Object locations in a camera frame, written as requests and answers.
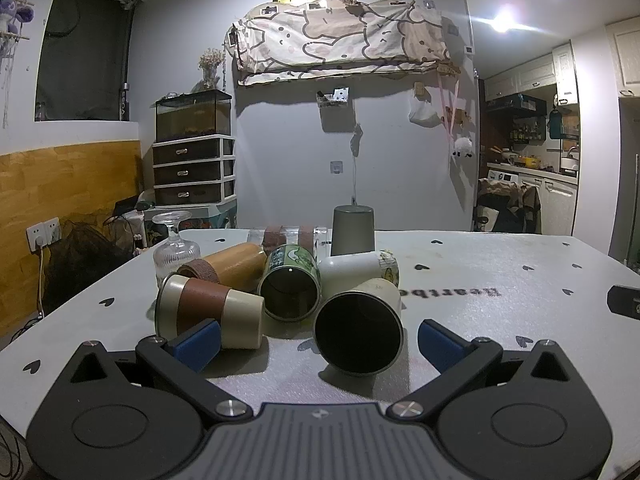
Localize white kitchen wall cabinets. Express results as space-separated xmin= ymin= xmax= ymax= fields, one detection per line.
xmin=482 ymin=42 xmax=577 ymax=104

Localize white cup with printed label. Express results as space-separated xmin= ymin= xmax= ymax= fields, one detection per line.
xmin=317 ymin=249 xmax=401 ymax=299

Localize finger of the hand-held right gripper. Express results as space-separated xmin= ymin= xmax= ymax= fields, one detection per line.
xmin=606 ymin=284 xmax=640 ymax=322

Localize white wall socket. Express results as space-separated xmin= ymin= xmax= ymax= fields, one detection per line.
xmin=26 ymin=217 xmax=61 ymax=254

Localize dried flower vase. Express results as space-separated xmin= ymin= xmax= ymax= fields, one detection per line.
xmin=198 ymin=47 xmax=225 ymax=92

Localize dark jacket on chair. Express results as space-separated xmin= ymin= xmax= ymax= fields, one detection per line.
xmin=474 ymin=178 xmax=543 ymax=235

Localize white drawer cabinet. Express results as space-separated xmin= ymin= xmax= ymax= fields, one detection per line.
xmin=151 ymin=135 xmax=237 ymax=207

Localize purple plush toy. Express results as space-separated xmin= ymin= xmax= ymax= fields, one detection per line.
xmin=0 ymin=0 xmax=37 ymax=28

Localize tan cup with brown band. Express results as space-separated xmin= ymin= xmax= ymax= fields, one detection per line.
xmin=177 ymin=242 xmax=269 ymax=294

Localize green printed cup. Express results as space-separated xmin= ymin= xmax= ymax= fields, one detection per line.
xmin=257 ymin=243 xmax=321 ymax=322

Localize dark window curtain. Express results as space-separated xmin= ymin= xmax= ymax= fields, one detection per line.
xmin=34 ymin=0 xmax=141 ymax=122

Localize cream cup with brown sleeve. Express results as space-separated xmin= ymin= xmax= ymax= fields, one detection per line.
xmin=154 ymin=273 xmax=266 ymax=351

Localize white plastic bag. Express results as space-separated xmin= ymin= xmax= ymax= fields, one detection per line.
xmin=407 ymin=94 xmax=442 ymax=129

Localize clear glass with brown sleeve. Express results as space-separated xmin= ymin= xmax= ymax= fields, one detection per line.
xmin=247 ymin=225 xmax=331 ymax=257

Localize clear stemmed glass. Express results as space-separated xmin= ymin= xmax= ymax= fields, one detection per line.
xmin=151 ymin=211 xmax=201 ymax=287

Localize black net bag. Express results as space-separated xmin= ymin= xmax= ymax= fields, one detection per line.
xmin=42 ymin=219 xmax=135 ymax=313

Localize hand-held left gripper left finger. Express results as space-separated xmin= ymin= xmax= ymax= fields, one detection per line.
xmin=60 ymin=320 xmax=252 ymax=419

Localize white cup with black inside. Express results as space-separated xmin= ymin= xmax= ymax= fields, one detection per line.
xmin=312 ymin=277 xmax=404 ymax=376

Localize glass fish tank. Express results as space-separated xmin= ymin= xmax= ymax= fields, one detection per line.
xmin=154 ymin=89 xmax=234 ymax=142

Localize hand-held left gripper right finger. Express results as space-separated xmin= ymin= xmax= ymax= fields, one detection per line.
xmin=386 ymin=318 xmax=582 ymax=419

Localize cartoon printed cloth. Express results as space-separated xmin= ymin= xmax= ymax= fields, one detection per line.
xmin=229 ymin=0 xmax=452 ymax=86

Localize grey cup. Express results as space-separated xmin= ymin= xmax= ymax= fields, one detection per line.
xmin=330 ymin=205 xmax=376 ymax=257

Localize white tall cabinet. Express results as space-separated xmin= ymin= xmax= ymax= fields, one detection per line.
xmin=604 ymin=15 xmax=640 ymax=98

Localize ceiling spot light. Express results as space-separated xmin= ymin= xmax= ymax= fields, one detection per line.
xmin=487 ymin=6 xmax=523 ymax=36

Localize white power cable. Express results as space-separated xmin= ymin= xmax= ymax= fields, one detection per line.
xmin=36 ymin=249 xmax=47 ymax=318

